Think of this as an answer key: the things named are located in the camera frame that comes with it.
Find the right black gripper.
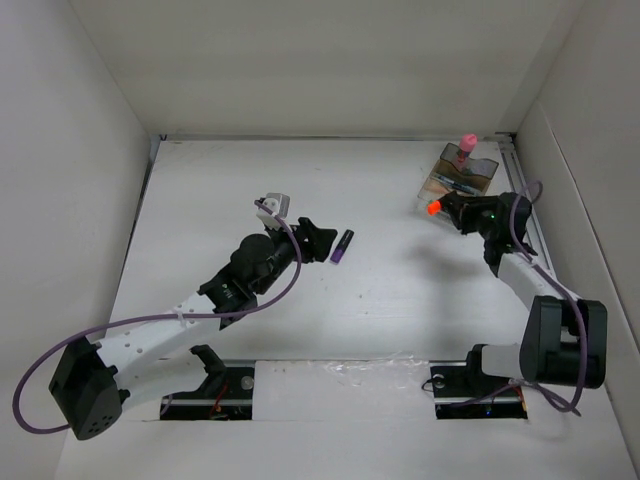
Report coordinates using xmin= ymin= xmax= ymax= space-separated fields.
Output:
xmin=444 ymin=192 xmax=498 ymax=240

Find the aluminium rail right side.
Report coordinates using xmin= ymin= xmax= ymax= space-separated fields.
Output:
xmin=495 ymin=132 xmax=574 ymax=331

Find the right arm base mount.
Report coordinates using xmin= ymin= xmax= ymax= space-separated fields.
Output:
xmin=421 ymin=344 xmax=528 ymax=420

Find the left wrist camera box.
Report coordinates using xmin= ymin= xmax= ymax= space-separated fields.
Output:
xmin=256 ymin=192 xmax=290 ymax=222

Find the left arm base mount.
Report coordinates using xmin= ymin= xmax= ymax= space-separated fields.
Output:
xmin=159 ymin=344 xmax=256 ymax=421

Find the purple cable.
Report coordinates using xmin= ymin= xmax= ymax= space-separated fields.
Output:
xmin=11 ymin=198 xmax=303 ymax=433
xmin=422 ymin=179 xmax=587 ymax=417

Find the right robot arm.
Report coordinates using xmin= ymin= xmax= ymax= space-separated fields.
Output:
xmin=426 ymin=191 xmax=608 ymax=389

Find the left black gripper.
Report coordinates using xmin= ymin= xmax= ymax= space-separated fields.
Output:
xmin=253 ymin=217 xmax=334 ymax=295

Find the orange cap black highlighter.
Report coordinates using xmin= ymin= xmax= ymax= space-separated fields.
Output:
xmin=426 ymin=201 xmax=442 ymax=215

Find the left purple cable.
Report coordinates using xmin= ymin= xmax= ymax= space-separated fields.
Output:
xmin=11 ymin=198 xmax=303 ymax=433

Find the purple cap black highlighter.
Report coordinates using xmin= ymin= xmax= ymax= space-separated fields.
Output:
xmin=330 ymin=229 xmax=354 ymax=264

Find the blue gel pen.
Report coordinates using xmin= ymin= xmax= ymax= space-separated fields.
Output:
xmin=435 ymin=175 xmax=478 ymax=195

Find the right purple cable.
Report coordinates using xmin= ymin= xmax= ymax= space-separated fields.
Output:
xmin=422 ymin=179 xmax=587 ymax=417

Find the tiered clear desk organizer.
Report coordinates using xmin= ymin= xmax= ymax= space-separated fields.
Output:
xmin=416 ymin=134 xmax=499 ymax=220

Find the pink capped marker tube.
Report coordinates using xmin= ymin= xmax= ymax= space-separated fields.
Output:
xmin=456 ymin=134 xmax=478 ymax=166

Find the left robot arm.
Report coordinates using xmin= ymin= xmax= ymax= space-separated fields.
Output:
xmin=49 ymin=217 xmax=337 ymax=441

